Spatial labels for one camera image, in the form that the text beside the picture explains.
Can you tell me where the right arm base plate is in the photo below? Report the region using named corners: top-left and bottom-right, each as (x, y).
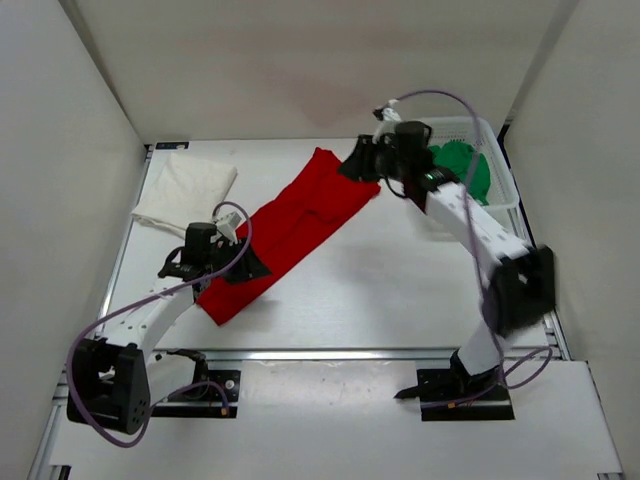
top-left (394, 369), bottom-right (515, 422)

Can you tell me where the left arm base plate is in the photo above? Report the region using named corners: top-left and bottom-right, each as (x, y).
top-left (147, 349), bottom-right (241, 419)

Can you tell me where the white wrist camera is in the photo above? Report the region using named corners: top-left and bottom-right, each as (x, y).
top-left (373, 99), bottom-right (401, 143)
top-left (213, 212), bottom-right (242, 244)

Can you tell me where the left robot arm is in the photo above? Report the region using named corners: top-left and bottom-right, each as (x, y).
top-left (67, 213), bottom-right (271, 435)

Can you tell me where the white t shirt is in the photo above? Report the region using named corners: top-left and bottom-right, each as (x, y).
top-left (132, 153), bottom-right (238, 239)

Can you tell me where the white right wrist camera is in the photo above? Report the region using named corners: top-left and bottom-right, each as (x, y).
top-left (373, 99), bottom-right (401, 143)

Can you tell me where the aluminium frame rail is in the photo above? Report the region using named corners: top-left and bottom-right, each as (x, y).
top-left (197, 346), bottom-right (571, 365)

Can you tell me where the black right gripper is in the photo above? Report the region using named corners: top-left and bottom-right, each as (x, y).
top-left (338, 138), bottom-right (408, 187)

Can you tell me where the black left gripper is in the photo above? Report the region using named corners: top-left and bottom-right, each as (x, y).
top-left (205, 236), bottom-right (272, 286)

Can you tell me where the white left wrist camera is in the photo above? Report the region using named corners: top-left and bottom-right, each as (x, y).
top-left (213, 212), bottom-right (242, 244)

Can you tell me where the white plastic basket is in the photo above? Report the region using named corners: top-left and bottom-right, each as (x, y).
top-left (420, 116), bottom-right (519, 216)

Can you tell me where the red t shirt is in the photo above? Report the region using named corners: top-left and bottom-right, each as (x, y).
top-left (197, 148), bottom-right (380, 326)

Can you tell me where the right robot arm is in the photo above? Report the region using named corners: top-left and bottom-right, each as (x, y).
top-left (338, 121), bottom-right (556, 400)

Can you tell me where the green t shirt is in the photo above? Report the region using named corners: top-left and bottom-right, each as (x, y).
top-left (429, 141), bottom-right (491, 206)

